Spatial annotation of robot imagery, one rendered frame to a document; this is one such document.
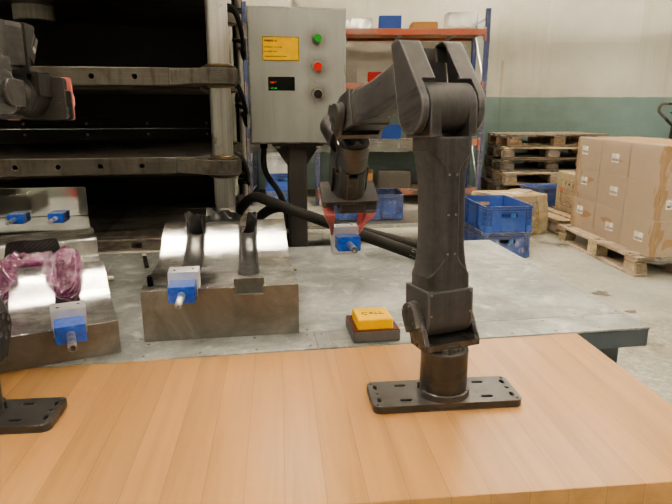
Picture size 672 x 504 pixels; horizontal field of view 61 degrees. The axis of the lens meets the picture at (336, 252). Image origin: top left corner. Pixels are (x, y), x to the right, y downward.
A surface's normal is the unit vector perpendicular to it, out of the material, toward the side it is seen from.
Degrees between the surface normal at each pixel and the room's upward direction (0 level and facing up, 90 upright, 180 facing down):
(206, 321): 90
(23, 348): 90
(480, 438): 0
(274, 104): 90
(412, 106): 90
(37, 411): 0
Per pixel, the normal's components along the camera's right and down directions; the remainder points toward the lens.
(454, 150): 0.36, 0.17
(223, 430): 0.00, -0.97
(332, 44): 0.15, 0.25
